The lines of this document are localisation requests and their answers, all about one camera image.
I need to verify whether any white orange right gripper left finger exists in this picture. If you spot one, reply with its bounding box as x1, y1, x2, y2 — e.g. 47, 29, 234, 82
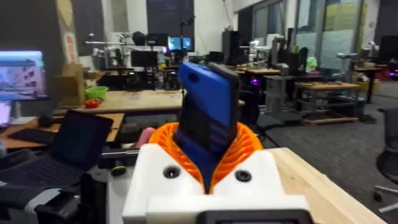
122, 122, 206, 219

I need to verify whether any white orange right gripper right finger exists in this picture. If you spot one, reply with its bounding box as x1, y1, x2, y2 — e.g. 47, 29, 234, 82
210, 122, 287, 197

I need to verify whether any blue electric screwdriver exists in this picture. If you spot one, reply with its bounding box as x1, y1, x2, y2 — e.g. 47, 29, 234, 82
173, 61, 241, 194

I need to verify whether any red toy vegetable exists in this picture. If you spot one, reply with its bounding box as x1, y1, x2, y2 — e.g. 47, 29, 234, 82
83, 98, 102, 110

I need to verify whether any long pale wooden desk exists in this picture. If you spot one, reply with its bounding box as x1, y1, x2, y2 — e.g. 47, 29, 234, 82
52, 89, 185, 115

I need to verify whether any black laptop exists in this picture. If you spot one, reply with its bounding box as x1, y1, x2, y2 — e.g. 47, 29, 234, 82
0, 109, 114, 188

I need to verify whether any green plastic tub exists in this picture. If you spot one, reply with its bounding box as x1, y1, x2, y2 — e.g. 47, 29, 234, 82
85, 85, 109, 101

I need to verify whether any dark unlit monitor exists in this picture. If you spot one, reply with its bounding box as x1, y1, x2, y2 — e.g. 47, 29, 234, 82
130, 50, 159, 68

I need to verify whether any cardboard box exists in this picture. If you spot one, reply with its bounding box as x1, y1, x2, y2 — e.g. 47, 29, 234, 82
58, 63, 86, 107

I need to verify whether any wooden table with shelf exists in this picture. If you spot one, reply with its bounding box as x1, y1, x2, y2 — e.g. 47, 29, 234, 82
294, 81, 362, 125

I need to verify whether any black keyboard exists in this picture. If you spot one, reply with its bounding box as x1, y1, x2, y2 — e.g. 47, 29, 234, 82
7, 128, 57, 146

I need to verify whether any pair of blue lit monitors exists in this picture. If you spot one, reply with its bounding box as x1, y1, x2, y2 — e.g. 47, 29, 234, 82
167, 36, 195, 53

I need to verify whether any brown wooden desk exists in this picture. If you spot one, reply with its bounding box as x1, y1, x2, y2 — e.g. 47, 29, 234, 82
0, 113, 126, 151

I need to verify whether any grey office chair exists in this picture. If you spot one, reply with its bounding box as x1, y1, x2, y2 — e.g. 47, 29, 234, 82
376, 106, 398, 184

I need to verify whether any lit computer monitor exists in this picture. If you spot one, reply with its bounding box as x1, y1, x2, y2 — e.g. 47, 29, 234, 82
0, 50, 48, 102

